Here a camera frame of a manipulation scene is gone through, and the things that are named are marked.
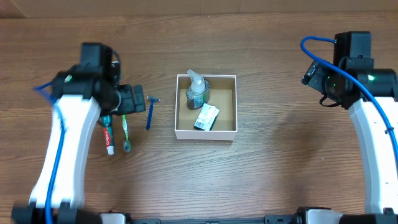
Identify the blue disposable razor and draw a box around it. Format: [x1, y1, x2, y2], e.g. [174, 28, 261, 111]
[146, 95, 160, 131]

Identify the clear soap pump bottle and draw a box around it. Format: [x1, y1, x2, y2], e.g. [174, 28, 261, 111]
[186, 70, 210, 110]

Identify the green white soap package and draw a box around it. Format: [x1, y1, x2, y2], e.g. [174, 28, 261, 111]
[193, 104, 220, 131]

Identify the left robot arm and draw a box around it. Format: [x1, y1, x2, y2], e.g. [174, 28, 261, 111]
[11, 42, 146, 224]

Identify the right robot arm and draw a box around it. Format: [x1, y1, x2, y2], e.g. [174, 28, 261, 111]
[289, 31, 397, 223]

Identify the Colgate toothpaste tube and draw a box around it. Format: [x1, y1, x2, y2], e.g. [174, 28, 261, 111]
[101, 115, 114, 156]

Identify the green toothbrush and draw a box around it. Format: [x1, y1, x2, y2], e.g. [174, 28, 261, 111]
[122, 114, 131, 152]

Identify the white cardboard box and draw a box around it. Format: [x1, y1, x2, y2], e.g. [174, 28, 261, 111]
[174, 74, 238, 141]

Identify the right blue cable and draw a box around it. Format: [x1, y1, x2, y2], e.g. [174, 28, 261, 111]
[300, 35, 398, 162]

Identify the blue cable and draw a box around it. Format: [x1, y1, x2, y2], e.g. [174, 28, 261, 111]
[300, 35, 398, 162]
[33, 81, 68, 224]

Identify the left blue cable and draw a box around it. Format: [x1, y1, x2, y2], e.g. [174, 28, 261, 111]
[33, 81, 68, 224]

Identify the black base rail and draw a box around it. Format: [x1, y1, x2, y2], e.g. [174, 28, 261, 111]
[99, 211, 299, 224]

